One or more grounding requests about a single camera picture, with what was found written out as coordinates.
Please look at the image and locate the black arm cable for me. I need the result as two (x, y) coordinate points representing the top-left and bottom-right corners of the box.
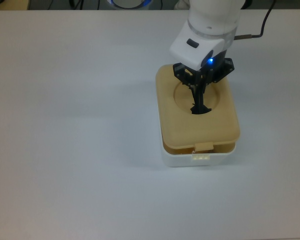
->
(234, 0), (277, 41)

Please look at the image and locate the white plastic tool case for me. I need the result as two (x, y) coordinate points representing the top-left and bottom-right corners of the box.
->
(160, 134), (237, 168)

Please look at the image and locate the tan tool case lid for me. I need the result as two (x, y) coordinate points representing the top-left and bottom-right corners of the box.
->
(155, 63), (242, 152)

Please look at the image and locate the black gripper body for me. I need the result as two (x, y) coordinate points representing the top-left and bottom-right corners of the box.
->
(201, 46), (229, 77)

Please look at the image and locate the black lid handle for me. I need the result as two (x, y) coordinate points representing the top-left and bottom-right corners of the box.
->
(188, 103), (213, 116)

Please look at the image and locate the white robot base blue ring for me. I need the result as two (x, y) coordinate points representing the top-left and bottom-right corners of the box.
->
(106, 0), (151, 8)

